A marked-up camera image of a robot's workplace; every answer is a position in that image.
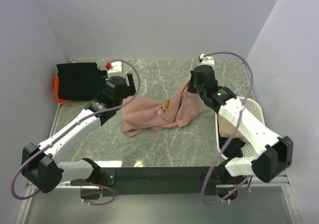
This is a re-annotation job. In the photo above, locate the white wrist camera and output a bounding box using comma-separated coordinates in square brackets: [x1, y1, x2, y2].
[198, 54, 215, 67]
[106, 61, 124, 79]

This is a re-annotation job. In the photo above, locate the folded black t-shirt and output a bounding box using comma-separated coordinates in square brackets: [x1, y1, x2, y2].
[56, 62, 107, 101]

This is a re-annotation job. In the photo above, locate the white plastic laundry basket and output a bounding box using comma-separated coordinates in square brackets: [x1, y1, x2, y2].
[216, 97, 266, 158]

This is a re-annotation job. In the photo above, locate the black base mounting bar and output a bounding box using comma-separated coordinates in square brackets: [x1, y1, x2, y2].
[70, 166, 250, 200]

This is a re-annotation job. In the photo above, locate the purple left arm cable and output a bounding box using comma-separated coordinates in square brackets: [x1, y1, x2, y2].
[10, 59, 141, 200]

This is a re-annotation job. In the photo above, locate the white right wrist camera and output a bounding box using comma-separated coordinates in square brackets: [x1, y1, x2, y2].
[198, 54, 215, 67]

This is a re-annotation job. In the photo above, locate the beige garment in basket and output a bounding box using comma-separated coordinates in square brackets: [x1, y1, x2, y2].
[218, 115, 246, 141]

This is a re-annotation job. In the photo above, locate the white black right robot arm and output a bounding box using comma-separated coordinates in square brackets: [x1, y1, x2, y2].
[188, 65, 294, 184]

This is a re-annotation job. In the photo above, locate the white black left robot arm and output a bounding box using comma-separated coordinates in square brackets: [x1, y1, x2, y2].
[21, 73, 136, 193]

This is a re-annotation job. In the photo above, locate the aluminium frame rail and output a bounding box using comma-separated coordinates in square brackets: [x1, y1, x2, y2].
[14, 104, 302, 224]

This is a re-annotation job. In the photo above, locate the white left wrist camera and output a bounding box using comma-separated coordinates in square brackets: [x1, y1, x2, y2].
[106, 61, 124, 79]

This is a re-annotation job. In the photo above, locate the pink printed t-shirt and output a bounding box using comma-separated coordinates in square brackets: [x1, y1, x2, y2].
[121, 80, 203, 137]

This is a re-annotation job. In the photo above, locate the folded orange t-shirt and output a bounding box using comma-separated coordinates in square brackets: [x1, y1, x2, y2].
[54, 77, 70, 105]

